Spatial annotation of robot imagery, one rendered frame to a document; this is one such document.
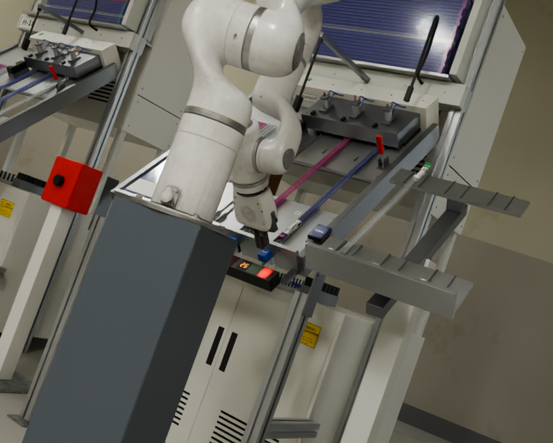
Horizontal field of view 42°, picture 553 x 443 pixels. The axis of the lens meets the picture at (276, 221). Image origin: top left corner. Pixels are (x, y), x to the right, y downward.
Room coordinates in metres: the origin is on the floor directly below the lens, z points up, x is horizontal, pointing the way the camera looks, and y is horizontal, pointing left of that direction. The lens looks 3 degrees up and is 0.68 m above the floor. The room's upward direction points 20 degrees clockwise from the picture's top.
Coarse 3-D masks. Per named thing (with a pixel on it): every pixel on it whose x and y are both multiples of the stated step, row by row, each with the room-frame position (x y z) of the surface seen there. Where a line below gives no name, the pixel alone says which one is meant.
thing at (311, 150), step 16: (256, 112) 2.42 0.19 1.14; (304, 144) 2.20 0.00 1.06; (320, 144) 2.18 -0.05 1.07; (336, 144) 2.17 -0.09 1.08; (352, 144) 2.15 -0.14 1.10; (368, 144) 2.14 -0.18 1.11; (304, 160) 2.13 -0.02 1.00; (336, 160) 2.10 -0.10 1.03; (352, 160) 2.08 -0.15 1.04; (368, 176) 2.00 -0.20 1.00
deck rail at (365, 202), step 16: (432, 128) 2.13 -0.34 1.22; (416, 144) 2.07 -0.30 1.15; (432, 144) 2.15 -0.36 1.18; (400, 160) 2.02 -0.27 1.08; (416, 160) 2.09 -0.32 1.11; (384, 176) 1.97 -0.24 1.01; (368, 192) 1.92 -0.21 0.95; (384, 192) 1.99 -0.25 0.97; (352, 208) 1.87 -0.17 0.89; (368, 208) 1.94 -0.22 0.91; (336, 224) 1.83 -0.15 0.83; (352, 224) 1.90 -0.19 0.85; (304, 256) 1.75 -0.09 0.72; (304, 272) 1.78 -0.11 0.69
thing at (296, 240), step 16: (224, 192) 2.05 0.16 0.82; (224, 208) 1.99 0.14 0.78; (288, 208) 1.94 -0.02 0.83; (304, 208) 1.93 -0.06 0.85; (224, 224) 1.93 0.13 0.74; (240, 224) 1.92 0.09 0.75; (288, 224) 1.88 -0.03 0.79; (304, 224) 1.87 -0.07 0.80; (272, 240) 1.84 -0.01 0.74; (288, 240) 1.83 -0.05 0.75; (304, 240) 1.82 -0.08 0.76
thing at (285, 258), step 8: (120, 192) 2.10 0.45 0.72; (128, 192) 2.09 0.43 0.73; (216, 224) 1.90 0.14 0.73; (232, 232) 1.87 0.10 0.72; (240, 232) 1.85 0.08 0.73; (240, 240) 1.87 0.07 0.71; (248, 240) 1.84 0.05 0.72; (240, 248) 1.90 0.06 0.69; (248, 248) 1.87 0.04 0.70; (256, 248) 1.84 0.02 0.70; (272, 248) 1.80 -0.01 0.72; (280, 248) 1.78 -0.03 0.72; (288, 248) 1.77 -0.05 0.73; (248, 256) 1.89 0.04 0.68; (256, 256) 1.86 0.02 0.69; (280, 256) 1.80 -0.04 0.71; (288, 256) 1.78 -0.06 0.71; (272, 264) 1.84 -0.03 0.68; (280, 264) 1.82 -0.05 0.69; (288, 264) 1.80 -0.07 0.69; (296, 264) 1.78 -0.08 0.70
